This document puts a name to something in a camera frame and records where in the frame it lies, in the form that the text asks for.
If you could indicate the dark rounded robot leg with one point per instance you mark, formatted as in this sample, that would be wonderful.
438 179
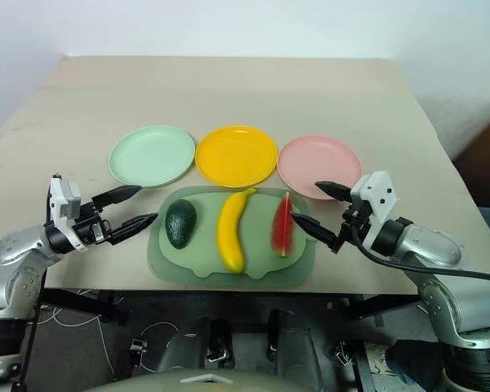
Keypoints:
185 347
298 343

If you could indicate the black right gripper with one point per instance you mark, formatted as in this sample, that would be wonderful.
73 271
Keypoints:
356 218

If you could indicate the dark green avocado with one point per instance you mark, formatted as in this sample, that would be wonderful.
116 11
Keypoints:
180 224

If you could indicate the red watermelon slice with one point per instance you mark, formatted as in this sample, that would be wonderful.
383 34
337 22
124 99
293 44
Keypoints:
282 228

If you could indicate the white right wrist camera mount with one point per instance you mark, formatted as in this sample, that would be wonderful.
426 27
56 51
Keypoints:
375 190

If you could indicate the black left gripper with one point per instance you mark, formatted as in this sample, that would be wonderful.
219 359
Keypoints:
93 224

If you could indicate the yellow banana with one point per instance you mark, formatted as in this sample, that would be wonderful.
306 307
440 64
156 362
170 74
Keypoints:
230 232

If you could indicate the black lumpy floor object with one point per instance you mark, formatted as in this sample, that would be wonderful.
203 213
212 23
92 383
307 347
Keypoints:
414 361

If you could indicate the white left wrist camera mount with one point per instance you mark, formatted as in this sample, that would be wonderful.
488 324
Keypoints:
65 200

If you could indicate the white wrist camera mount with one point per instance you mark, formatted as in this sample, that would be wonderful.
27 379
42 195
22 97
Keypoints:
65 200
375 190

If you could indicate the translucent green tray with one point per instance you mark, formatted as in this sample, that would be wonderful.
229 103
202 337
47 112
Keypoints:
206 245

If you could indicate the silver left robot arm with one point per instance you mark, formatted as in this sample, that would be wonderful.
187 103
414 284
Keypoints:
16 246

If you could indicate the grey robot torso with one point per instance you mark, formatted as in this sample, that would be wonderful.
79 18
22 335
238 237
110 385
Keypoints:
237 381

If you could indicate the yellow plate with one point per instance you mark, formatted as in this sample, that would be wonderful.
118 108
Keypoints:
237 157

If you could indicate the brown wooden furniture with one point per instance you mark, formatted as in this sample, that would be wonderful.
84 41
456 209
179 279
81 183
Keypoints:
484 163

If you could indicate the pink plate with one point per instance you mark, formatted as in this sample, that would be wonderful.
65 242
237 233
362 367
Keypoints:
314 167

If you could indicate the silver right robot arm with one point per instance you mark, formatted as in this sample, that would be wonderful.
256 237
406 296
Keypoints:
437 245

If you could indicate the light green plate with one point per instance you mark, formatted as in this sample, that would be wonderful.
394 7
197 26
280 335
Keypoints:
152 157

